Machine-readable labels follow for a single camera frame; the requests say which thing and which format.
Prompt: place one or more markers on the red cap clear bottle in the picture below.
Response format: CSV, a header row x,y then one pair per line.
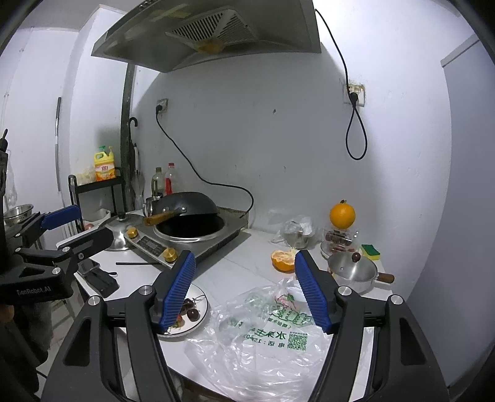
x,y
170,183

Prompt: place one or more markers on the white wall socket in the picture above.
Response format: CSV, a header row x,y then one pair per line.
x,y
164,102
359,89

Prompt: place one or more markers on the clear printed plastic bag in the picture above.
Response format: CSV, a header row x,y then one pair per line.
x,y
251,348

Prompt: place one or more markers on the yellow green sponge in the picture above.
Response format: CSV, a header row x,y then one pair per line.
x,y
371,252

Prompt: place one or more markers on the steel pot lid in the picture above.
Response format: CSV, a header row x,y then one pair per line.
x,y
123,230

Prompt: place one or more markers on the person's left forearm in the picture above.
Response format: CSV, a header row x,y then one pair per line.
x,y
31,324

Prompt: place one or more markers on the steel induction stove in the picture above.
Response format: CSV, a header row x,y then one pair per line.
x,y
228,235

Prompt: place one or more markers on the white plate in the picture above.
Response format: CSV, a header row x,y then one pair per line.
x,y
202,307

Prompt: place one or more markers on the white plastic tub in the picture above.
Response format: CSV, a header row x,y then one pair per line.
x,y
102,216

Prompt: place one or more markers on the crumpled clear bag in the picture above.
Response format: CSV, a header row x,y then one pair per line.
x,y
305,226

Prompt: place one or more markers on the grey refrigerator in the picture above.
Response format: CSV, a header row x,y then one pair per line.
x,y
464,193

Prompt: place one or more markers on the whole orange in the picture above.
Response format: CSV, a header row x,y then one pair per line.
x,y
342,216

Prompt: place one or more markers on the cooking oil bottle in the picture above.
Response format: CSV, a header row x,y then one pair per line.
x,y
157,185

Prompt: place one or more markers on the black metal rack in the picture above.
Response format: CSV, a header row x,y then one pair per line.
x,y
96,185

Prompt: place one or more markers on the grey range hood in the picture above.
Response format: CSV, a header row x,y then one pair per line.
x,y
270,23

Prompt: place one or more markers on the black pouch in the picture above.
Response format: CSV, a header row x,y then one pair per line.
x,y
102,284

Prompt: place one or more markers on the black umbrella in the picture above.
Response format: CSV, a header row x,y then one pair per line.
x,y
135,166

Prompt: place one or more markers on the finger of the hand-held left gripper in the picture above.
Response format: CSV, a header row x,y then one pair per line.
x,y
94,241
62,217

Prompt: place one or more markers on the yellow detergent bottle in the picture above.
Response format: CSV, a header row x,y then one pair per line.
x,y
104,168

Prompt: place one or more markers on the small steel pot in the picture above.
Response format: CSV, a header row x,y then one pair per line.
x,y
352,274

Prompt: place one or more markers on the grey vertical bar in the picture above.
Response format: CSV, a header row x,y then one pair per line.
x,y
58,147

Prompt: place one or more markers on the black wok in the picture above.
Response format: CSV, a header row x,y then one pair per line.
x,y
189,203

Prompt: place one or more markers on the clear glass jar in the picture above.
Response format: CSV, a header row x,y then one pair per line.
x,y
340,239

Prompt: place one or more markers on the half peeled orange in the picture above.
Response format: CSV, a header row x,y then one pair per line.
x,y
282,261

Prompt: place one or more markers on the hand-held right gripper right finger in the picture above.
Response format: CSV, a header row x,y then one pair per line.
x,y
315,293

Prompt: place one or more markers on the steel cup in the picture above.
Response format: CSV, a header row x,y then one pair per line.
x,y
150,206

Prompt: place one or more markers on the black phone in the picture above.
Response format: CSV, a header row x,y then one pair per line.
x,y
89,266

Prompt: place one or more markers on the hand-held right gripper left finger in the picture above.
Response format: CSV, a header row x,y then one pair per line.
x,y
176,297

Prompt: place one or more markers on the small white bag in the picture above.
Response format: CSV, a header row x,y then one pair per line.
x,y
86,174

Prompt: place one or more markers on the steel bowl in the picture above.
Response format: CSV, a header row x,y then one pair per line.
x,y
17,212

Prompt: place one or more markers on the red strawberry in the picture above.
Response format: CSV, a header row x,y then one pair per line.
x,y
179,320

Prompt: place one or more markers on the black chopstick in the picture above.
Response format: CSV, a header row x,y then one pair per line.
x,y
139,263

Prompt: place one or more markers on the cluster of dark cherries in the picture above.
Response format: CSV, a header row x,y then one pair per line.
x,y
192,315

